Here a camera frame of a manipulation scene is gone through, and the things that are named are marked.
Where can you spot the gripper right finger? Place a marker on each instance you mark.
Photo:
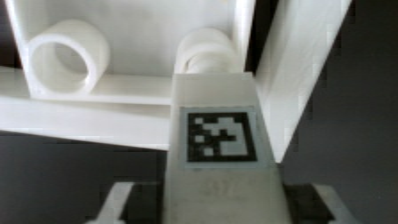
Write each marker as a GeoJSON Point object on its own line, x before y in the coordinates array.
{"type": "Point", "coordinates": [340, 211]}

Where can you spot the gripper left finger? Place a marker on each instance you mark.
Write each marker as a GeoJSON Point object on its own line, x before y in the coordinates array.
{"type": "Point", "coordinates": [113, 208]}

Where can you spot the white chair leg with tag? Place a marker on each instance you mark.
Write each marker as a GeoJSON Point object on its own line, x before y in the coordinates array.
{"type": "Point", "coordinates": [223, 186]}

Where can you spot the white chair seat part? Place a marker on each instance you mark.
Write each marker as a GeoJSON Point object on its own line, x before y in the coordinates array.
{"type": "Point", "coordinates": [106, 47]}

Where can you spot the white U-shaped fence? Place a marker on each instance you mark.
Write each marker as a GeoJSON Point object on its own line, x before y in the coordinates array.
{"type": "Point", "coordinates": [134, 124]}

